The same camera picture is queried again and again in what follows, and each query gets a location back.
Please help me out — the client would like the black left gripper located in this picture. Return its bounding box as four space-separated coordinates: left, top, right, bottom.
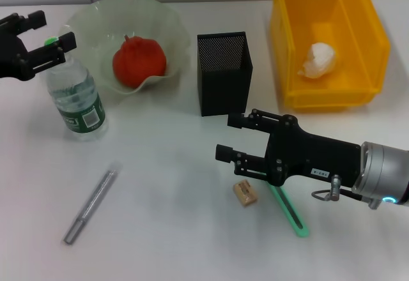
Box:
0 10 77 82

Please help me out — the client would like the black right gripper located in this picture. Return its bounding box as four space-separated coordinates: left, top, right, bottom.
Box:
215 109 364 188

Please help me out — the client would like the clear green-label water bottle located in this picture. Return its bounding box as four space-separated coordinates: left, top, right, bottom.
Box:
45 35 108 142

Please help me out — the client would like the orange knitted fruit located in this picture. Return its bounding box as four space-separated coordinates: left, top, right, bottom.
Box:
111 34 167 89

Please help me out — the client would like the green utility knife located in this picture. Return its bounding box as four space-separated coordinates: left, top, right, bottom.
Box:
252 171 310 238

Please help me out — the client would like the white paper ball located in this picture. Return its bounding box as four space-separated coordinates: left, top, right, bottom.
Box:
297 42 338 79

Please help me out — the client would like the black mesh pen holder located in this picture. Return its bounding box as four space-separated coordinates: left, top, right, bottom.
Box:
196 31 254 118

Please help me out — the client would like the beige eraser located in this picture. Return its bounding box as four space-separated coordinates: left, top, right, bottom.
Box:
232 181 258 208

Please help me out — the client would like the pale green glass fruit plate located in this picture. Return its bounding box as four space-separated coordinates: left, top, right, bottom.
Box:
65 0 189 96

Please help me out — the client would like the grey metal pen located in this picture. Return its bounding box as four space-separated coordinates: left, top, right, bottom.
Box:
62 162 124 245

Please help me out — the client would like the yellow plastic bin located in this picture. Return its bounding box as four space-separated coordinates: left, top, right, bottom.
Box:
270 0 392 109

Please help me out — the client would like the right gripper cable with plug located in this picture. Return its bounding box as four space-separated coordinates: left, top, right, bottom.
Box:
312 174 368 202

